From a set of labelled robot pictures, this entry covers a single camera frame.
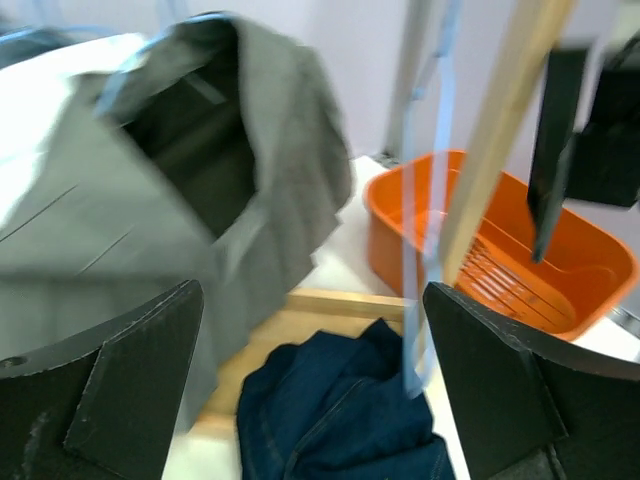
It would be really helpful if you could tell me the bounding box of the grey pleated skirt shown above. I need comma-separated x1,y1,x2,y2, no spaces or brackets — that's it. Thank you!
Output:
1,14,352,430

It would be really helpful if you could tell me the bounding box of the blue hanger with shirt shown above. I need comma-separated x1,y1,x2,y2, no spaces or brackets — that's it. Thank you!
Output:
1,25,113,47

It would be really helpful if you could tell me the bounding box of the wooden clothes rack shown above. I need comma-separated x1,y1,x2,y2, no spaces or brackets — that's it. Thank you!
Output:
184,0,579,441

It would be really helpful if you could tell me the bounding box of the white shirt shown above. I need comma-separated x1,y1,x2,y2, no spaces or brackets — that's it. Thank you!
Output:
1,33,146,225

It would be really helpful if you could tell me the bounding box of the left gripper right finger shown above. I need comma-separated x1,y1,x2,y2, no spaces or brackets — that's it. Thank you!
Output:
423,282,639,479

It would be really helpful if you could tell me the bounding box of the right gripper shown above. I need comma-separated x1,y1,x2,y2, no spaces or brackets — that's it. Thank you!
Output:
527,37,639,263

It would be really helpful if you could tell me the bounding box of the dark blue denim skirt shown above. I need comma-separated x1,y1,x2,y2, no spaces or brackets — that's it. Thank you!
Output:
236,319,454,479

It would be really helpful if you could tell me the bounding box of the blue wire hanger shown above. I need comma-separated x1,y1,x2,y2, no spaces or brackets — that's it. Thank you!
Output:
401,1,461,399

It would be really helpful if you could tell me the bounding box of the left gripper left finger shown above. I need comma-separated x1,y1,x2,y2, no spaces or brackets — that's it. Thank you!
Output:
1,280,204,479

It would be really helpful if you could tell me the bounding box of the orange plastic basket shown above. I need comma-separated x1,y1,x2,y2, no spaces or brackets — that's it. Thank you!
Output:
364,155,639,341

